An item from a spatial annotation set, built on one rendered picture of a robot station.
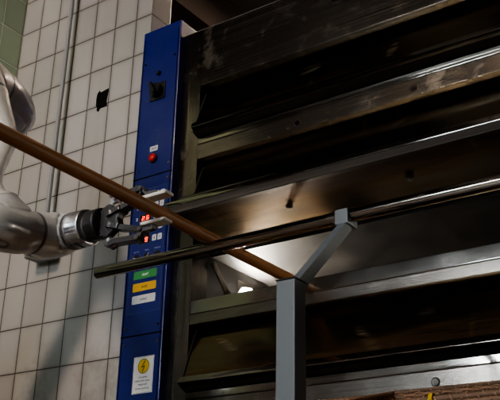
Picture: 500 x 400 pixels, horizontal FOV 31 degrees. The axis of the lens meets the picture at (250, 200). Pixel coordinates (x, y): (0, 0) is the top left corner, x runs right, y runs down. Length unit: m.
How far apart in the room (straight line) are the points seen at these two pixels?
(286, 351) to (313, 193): 0.80
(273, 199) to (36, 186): 1.11
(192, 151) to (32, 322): 0.77
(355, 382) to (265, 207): 0.53
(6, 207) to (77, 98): 1.24
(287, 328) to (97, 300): 1.29
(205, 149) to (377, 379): 0.94
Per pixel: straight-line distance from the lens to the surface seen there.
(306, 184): 2.32
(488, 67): 2.38
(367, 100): 2.49
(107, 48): 3.28
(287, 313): 1.65
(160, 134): 2.86
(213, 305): 2.53
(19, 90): 2.61
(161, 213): 2.00
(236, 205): 2.44
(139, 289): 2.69
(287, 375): 1.62
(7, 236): 2.07
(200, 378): 2.45
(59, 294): 2.98
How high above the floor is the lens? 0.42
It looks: 24 degrees up
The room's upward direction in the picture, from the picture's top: 1 degrees clockwise
